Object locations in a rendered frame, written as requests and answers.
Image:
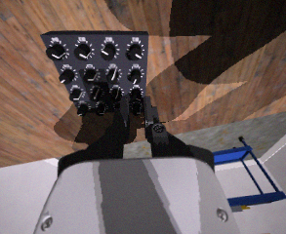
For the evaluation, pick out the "black knob box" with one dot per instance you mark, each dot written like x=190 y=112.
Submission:
x=91 y=55

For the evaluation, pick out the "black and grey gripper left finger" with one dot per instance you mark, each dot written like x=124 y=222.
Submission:
x=108 y=146

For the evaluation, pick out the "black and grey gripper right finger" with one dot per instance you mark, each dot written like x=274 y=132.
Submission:
x=162 y=142

